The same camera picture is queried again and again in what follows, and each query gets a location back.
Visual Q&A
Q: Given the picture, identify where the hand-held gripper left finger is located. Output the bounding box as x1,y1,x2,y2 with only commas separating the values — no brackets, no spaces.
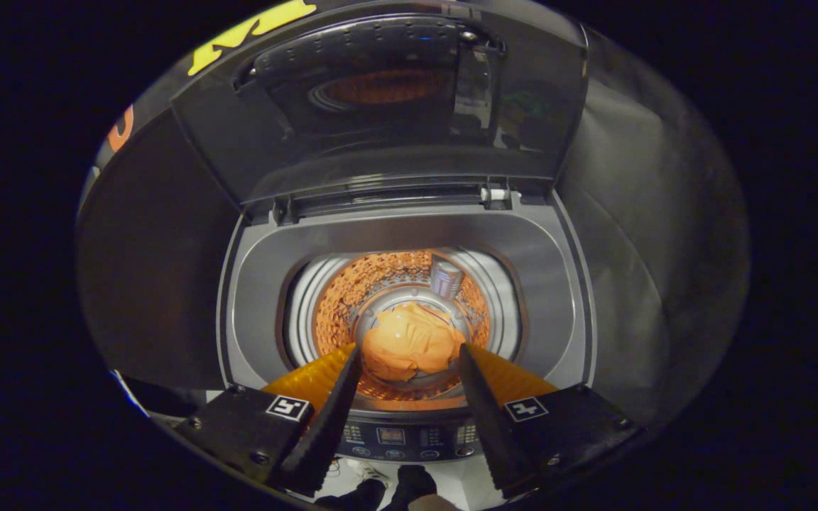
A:
175,344,364,497

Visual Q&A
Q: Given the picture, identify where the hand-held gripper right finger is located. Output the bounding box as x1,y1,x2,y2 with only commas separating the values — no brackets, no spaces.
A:
458,344,643,500

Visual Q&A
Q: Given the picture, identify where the orange polo shirt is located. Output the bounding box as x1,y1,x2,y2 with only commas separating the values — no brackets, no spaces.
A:
361,302,467,383

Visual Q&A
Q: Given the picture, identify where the grey washing machine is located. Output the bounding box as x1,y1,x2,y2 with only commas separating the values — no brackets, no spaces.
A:
217,190,599,463

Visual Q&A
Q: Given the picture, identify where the person's black shoe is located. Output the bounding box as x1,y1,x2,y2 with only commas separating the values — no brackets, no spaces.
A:
315,478,387,511
383,465,439,511

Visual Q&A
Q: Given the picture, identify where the grey cabinet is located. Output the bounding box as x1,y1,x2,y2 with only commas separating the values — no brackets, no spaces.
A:
75,108,241,419

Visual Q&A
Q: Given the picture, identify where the dark grey hanging cloth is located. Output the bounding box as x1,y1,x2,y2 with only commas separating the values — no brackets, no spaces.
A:
553,27,751,430

